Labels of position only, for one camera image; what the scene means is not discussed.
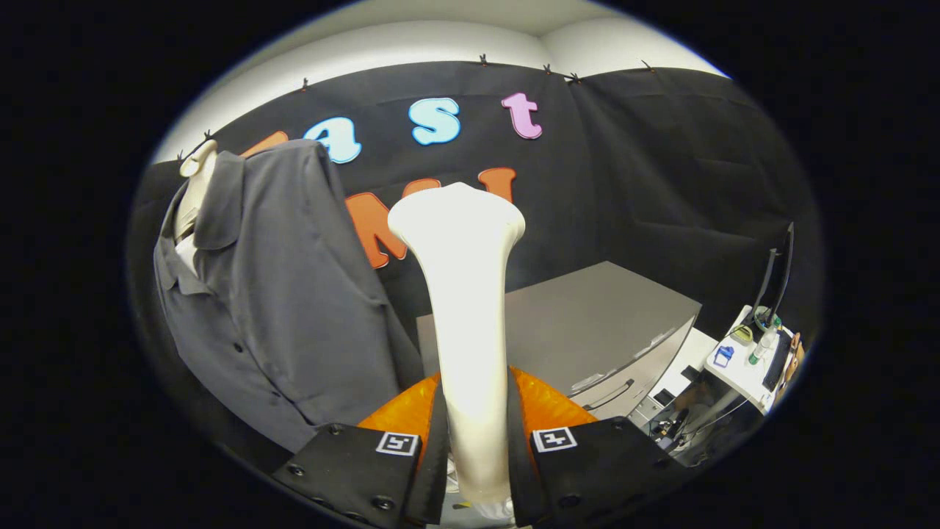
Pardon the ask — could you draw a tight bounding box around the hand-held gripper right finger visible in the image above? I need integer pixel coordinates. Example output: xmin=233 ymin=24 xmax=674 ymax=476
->
xmin=507 ymin=366 xmax=687 ymax=527

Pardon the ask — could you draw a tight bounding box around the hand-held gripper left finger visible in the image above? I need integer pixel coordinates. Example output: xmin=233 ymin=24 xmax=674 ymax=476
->
xmin=272 ymin=371 xmax=450 ymax=528

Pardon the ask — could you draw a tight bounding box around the grey button-up shirt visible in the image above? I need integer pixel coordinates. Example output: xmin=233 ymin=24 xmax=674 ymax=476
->
xmin=153 ymin=140 xmax=425 ymax=453

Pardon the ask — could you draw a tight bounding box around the grey drawer cabinet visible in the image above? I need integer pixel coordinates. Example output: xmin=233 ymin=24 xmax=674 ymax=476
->
xmin=416 ymin=261 xmax=702 ymax=423

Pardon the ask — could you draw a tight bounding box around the white office desk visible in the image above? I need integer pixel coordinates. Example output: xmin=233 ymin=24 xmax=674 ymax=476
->
xmin=646 ymin=305 xmax=798 ymax=427

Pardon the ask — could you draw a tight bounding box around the clear water bottle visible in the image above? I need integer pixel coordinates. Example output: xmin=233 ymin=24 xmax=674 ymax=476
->
xmin=748 ymin=327 xmax=778 ymax=366

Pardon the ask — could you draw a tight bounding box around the black keyboard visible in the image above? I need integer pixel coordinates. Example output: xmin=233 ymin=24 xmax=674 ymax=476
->
xmin=762 ymin=331 xmax=792 ymax=392

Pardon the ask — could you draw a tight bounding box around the black computer monitor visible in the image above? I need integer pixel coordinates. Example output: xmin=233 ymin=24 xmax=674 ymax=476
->
xmin=749 ymin=223 xmax=795 ymax=331

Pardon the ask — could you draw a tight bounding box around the cream mannequin torso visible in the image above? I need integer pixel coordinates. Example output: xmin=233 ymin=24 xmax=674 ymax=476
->
xmin=173 ymin=140 xmax=219 ymax=276

